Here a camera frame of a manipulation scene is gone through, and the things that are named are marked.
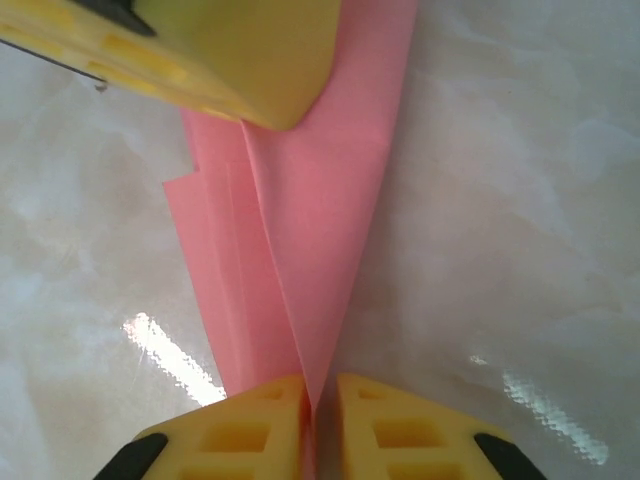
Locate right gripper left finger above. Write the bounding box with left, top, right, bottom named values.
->
left=98, top=373, right=308, bottom=480

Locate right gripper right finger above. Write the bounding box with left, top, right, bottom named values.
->
left=318, top=372, right=550, bottom=480

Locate pink square paper sheet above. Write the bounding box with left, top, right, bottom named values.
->
left=162, top=0, right=420, bottom=480

